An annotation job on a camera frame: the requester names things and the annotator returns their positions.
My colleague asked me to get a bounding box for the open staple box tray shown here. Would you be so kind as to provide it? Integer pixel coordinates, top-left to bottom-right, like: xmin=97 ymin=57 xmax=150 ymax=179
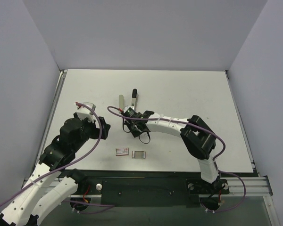
xmin=132 ymin=151 xmax=146 ymax=159

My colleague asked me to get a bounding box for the red white staple box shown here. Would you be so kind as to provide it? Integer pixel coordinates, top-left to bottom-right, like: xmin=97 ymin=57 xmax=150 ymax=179
xmin=116 ymin=148 xmax=129 ymax=156

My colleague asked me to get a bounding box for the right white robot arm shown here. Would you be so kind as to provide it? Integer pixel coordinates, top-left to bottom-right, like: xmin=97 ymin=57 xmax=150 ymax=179
xmin=121 ymin=107 xmax=219 ymax=193

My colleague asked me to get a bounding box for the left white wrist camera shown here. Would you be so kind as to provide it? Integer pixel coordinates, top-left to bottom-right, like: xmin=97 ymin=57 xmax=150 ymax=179
xmin=75 ymin=102 xmax=96 ymax=122

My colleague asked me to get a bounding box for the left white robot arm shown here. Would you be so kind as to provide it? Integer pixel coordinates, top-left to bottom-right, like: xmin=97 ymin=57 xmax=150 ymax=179
xmin=0 ymin=113 xmax=111 ymax=226

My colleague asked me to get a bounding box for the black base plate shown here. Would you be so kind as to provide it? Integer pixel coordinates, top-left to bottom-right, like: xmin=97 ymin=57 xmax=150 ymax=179
xmin=58 ymin=168 xmax=232 ymax=209

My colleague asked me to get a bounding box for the beige stapler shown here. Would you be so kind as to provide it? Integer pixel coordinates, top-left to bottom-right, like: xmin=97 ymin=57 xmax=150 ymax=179
xmin=118 ymin=95 xmax=124 ymax=111

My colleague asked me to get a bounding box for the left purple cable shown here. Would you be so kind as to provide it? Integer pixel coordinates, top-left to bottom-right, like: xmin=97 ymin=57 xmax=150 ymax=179
xmin=0 ymin=101 xmax=115 ymax=215

